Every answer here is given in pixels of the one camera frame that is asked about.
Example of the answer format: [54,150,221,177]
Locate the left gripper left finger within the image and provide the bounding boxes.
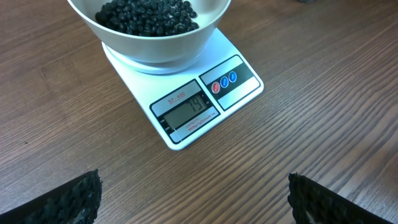
[1,169,102,224]

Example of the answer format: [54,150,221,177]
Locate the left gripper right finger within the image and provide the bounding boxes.
[287,173,392,224]

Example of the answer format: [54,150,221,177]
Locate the white digital kitchen scale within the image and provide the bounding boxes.
[103,29,264,151]

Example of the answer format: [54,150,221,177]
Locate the white bowl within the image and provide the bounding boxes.
[68,0,231,63]

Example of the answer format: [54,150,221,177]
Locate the black beans in bowl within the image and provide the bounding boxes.
[95,0,199,37]

